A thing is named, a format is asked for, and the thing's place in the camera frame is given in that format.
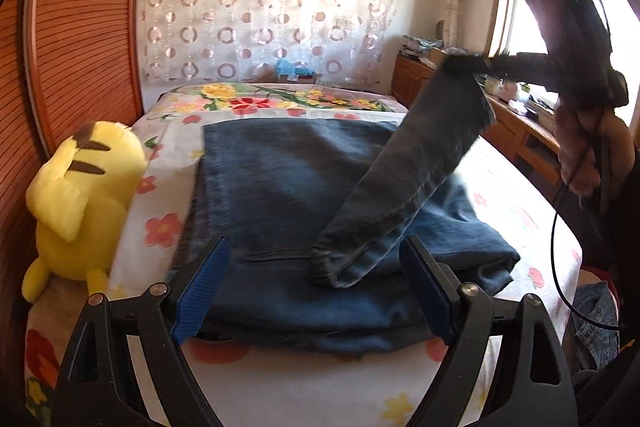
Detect floral printed blanket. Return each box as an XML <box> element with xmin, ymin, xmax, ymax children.
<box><xmin>157</xmin><ymin>82</ymin><xmax>409</xmax><ymax>116</ymax></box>

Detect crumpled denim garment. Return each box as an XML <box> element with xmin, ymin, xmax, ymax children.
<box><xmin>570</xmin><ymin>282</ymin><xmax>622</xmax><ymax>371</ymax></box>

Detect sheer circle pattern wall curtain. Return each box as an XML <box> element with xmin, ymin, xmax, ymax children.
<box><xmin>140</xmin><ymin>0</ymin><xmax>404</xmax><ymax>84</ymax></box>

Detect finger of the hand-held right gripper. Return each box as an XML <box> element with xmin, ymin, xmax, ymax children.
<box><xmin>442</xmin><ymin>51</ymin><xmax>553</xmax><ymax>84</ymax></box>

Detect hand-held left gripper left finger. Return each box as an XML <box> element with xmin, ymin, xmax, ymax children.
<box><xmin>52</xmin><ymin>234</ymin><xmax>233</xmax><ymax>427</ymax></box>

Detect wooden cabinet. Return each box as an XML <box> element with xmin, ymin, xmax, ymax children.
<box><xmin>390</xmin><ymin>54</ymin><xmax>567</xmax><ymax>188</ymax></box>

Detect pile of packets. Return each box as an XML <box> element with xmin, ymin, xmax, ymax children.
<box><xmin>402</xmin><ymin>34</ymin><xmax>447</xmax><ymax>58</ymax></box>

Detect blue plastic bag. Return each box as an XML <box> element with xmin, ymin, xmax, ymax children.
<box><xmin>275</xmin><ymin>59</ymin><xmax>314</xmax><ymax>78</ymax></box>

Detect person's right hand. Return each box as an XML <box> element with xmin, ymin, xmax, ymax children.
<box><xmin>554</xmin><ymin>104</ymin><xmax>632</xmax><ymax>208</ymax></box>

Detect white flower print bed sheet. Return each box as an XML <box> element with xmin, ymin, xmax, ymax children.
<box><xmin>25</xmin><ymin>109</ymin><xmax>584</xmax><ymax>427</ymax></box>

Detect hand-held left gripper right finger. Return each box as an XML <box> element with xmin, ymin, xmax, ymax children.
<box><xmin>399</xmin><ymin>234</ymin><xmax>576</xmax><ymax>427</ymax></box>

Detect yellow plush toy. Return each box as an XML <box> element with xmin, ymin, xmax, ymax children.
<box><xmin>22</xmin><ymin>121</ymin><xmax>149</xmax><ymax>303</ymax></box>

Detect black cable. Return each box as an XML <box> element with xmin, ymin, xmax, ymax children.
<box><xmin>550</xmin><ymin>0</ymin><xmax>624</xmax><ymax>333</ymax></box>

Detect blue denim pants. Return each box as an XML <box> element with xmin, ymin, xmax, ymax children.
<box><xmin>172</xmin><ymin>57</ymin><xmax>522</xmax><ymax>355</ymax></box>

